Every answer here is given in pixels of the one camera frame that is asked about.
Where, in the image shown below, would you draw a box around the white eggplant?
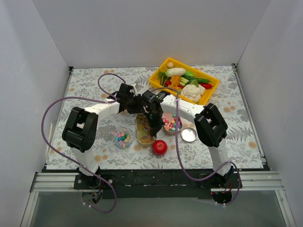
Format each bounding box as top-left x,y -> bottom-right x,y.
165,68 -> 186,78

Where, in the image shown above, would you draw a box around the yellow plastic bin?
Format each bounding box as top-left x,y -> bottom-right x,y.
149,58 -> 220,105

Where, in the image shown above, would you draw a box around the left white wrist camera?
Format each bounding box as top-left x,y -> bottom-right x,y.
130,83 -> 137,95

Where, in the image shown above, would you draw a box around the small beige mushroom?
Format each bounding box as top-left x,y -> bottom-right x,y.
167,62 -> 173,68

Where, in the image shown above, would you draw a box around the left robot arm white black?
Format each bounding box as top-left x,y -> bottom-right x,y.
62,83 -> 143,189

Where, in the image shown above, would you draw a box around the pink tray colourful candies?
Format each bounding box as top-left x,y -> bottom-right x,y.
162,112 -> 183,135

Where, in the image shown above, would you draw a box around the red apple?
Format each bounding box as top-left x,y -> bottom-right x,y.
152,140 -> 168,156

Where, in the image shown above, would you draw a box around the aluminium rail frame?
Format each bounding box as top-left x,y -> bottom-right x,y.
20,63 -> 296,227

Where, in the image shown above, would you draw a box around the beige tray gummy candies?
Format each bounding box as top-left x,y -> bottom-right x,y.
136,113 -> 156,147

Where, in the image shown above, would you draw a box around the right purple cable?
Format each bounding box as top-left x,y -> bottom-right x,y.
150,87 -> 242,205

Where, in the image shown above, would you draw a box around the purple cable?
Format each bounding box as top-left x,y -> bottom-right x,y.
150,87 -> 242,205
41,73 -> 127,213

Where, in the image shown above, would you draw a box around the orange yellow pepper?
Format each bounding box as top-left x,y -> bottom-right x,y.
168,75 -> 181,90

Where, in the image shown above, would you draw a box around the clear glass jar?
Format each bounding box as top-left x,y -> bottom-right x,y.
113,127 -> 132,149

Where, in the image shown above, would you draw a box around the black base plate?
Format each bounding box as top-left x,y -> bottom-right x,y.
73,169 -> 242,199

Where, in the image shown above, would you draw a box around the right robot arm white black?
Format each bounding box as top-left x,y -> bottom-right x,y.
141,90 -> 236,188

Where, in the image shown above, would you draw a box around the green cucumber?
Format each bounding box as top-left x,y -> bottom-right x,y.
182,75 -> 210,84

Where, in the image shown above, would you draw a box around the red chili pepper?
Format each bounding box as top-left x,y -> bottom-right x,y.
199,83 -> 213,89

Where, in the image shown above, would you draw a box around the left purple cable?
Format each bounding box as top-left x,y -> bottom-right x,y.
41,73 -> 127,213

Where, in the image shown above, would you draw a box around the white cauliflower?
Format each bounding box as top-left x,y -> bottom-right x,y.
181,84 -> 205,103

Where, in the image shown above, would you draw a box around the silver jar lid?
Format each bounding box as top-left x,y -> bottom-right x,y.
180,127 -> 197,142

